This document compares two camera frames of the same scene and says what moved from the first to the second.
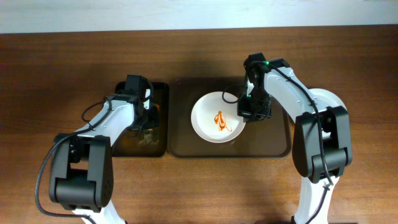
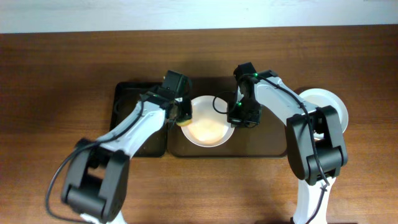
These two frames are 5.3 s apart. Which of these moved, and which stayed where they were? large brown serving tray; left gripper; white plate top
Moved: left gripper; white plate top
Stayed: large brown serving tray
